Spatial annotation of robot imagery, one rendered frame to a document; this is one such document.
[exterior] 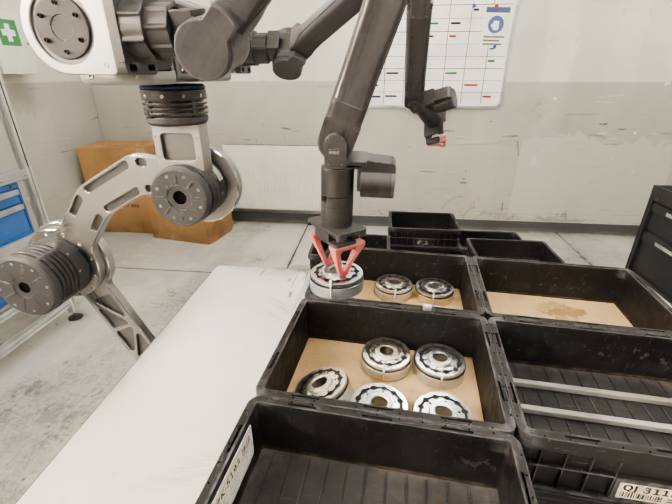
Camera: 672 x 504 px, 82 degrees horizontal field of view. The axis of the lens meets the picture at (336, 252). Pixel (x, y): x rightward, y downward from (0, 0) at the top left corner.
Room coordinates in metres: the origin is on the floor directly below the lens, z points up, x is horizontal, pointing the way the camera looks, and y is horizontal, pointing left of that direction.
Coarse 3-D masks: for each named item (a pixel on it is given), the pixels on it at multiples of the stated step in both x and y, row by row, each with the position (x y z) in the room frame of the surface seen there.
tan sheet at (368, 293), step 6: (366, 282) 1.00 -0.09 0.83; (372, 282) 1.00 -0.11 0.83; (366, 288) 0.97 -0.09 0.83; (372, 288) 0.97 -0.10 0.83; (414, 288) 0.97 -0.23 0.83; (360, 294) 0.93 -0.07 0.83; (366, 294) 0.93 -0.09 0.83; (372, 294) 0.93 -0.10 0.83; (456, 294) 0.93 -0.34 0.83; (378, 300) 0.90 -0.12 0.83; (384, 300) 0.90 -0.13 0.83; (408, 300) 0.90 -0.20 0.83; (414, 300) 0.90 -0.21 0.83; (456, 300) 0.90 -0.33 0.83; (444, 306) 0.87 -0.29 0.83; (450, 306) 0.87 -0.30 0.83; (456, 306) 0.87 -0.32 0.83; (462, 306) 0.87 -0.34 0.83
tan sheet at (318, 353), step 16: (304, 352) 0.69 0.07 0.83; (320, 352) 0.69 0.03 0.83; (336, 352) 0.69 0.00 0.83; (352, 352) 0.69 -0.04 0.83; (304, 368) 0.63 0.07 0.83; (352, 368) 0.63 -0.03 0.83; (352, 384) 0.59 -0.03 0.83; (400, 384) 0.59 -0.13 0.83; (416, 384) 0.59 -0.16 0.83; (464, 384) 0.59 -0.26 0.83; (464, 400) 0.55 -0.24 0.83; (480, 416) 0.51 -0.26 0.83
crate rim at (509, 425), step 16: (304, 304) 0.73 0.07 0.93; (336, 304) 0.73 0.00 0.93; (352, 304) 0.73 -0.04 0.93; (368, 304) 0.73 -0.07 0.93; (480, 320) 0.67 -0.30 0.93; (288, 336) 0.61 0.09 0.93; (272, 368) 0.52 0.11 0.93; (496, 368) 0.52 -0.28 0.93; (496, 384) 0.48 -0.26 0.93; (304, 400) 0.45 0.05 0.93; (320, 400) 0.45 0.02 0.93; (336, 400) 0.45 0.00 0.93; (400, 416) 0.42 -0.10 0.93; (416, 416) 0.42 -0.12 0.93; (432, 416) 0.42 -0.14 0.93; (448, 416) 0.42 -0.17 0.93; (512, 416) 0.42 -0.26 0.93; (512, 432) 0.39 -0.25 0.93
